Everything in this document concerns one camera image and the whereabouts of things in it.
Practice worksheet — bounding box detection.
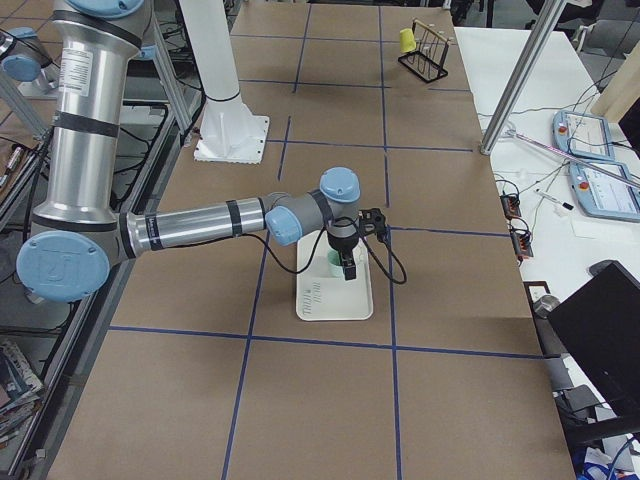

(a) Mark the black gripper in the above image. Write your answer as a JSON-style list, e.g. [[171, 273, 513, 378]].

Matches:
[[327, 233, 359, 280]]

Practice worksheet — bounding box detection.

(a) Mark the pale green plastic cup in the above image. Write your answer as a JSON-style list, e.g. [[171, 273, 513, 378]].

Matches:
[[326, 249, 344, 278]]

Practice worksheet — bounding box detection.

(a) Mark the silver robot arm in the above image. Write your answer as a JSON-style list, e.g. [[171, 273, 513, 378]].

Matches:
[[16, 1, 360, 303]]

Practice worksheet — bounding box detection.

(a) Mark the white bear print tray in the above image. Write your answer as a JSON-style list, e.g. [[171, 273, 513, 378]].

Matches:
[[296, 232, 374, 321]]

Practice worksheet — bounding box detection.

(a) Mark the metal cup on desk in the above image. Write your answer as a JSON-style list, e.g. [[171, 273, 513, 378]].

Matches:
[[532, 294, 561, 319]]

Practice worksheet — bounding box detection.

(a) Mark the yellow plastic cup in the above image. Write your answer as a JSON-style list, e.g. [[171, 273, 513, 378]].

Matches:
[[399, 28, 417, 54]]

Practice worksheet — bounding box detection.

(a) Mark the black monitor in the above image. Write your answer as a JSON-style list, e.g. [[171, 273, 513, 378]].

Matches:
[[548, 261, 639, 415]]

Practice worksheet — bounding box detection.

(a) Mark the lower teach pendant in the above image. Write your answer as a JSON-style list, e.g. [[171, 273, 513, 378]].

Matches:
[[569, 161, 639, 223]]

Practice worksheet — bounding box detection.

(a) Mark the teach pendant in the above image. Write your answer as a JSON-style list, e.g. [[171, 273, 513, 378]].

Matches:
[[569, 161, 639, 223], [552, 110, 615, 161]]

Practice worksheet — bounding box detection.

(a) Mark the upper teach pendant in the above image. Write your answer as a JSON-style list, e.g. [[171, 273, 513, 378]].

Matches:
[[552, 110, 615, 161]]

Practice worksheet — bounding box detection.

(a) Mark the stack of books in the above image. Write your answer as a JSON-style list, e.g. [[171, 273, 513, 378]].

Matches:
[[1, 338, 44, 448]]

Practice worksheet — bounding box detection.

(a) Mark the black camera cable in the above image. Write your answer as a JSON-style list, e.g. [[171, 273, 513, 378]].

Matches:
[[244, 219, 407, 287]]

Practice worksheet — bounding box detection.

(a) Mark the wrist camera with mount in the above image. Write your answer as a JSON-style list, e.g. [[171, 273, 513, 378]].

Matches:
[[358, 208, 388, 244]]

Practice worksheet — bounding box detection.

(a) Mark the white camera pole base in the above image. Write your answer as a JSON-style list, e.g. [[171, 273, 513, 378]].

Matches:
[[180, 0, 270, 164]]

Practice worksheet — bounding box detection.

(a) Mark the black wire cup rack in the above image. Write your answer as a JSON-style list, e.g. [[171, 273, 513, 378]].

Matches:
[[398, 18, 450, 83]]

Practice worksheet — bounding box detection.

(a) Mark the aluminium frame post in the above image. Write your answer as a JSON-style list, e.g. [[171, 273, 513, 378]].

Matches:
[[480, 0, 567, 155]]

